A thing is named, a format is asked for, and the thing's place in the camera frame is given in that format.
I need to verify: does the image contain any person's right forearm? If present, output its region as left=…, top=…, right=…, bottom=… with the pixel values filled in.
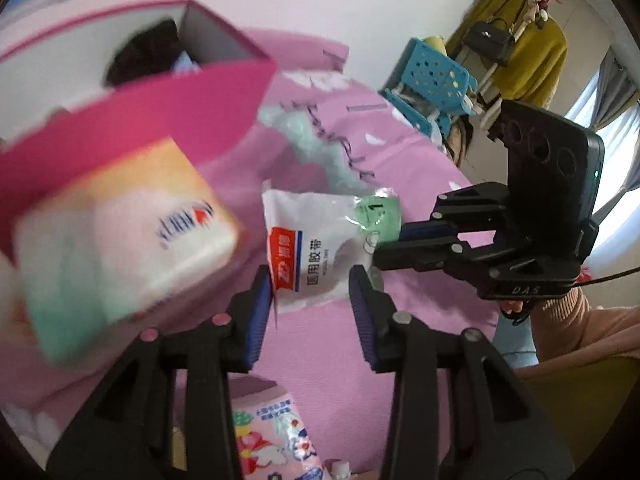
left=527, top=285, right=640, bottom=361

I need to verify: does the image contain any mustard yellow garment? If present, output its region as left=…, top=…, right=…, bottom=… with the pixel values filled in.
left=445, top=0, right=568, bottom=111

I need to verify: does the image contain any person's right hand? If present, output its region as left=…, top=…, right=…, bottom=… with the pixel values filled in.
left=499, top=297, right=533, bottom=322

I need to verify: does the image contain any black handbag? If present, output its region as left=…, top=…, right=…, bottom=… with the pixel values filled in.
left=462, top=17, right=516, bottom=66

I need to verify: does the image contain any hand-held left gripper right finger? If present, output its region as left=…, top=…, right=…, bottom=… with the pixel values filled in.
left=348, top=264, right=576, bottom=480

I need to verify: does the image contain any white medical tape packet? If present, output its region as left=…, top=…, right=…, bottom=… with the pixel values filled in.
left=261, top=180, right=402, bottom=313

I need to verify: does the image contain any white clothes rack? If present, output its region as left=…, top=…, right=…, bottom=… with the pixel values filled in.
left=452, top=0, right=573, bottom=128

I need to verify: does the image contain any blue perforated plastic basket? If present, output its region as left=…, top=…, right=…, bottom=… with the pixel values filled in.
left=380, top=37, right=478, bottom=136

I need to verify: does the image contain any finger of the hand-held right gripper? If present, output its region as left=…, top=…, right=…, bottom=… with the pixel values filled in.
left=373, top=232, right=511, bottom=286
left=399, top=181, right=511, bottom=243

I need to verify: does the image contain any pink cardboard box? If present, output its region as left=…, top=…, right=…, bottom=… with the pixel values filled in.
left=0, top=0, right=277, bottom=261

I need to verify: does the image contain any black cable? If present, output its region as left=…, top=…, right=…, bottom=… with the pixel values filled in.
left=575, top=267, right=640, bottom=288

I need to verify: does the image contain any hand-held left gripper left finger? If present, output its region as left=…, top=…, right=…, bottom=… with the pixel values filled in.
left=47, top=264, right=273, bottom=480

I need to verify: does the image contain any pink floral packet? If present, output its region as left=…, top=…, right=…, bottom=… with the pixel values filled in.
left=231, top=394, right=323, bottom=480

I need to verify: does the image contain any grey curtain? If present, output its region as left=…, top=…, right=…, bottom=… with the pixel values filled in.
left=565, top=47, right=640, bottom=133

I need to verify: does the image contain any olive cloth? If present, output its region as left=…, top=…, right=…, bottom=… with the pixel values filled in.
left=515, top=355, right=640, bottom=480

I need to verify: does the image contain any pastel tissue pack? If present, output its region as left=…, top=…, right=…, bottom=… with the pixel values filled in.
left=12, top=135, right=246, bottom=366

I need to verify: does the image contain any blue cloth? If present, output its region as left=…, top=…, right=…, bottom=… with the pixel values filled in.
left=495, top=310, right=538, bottom=368

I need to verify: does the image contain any black cloth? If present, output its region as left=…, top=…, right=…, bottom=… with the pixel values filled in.
left=102, top=19, right=183, bottom=86

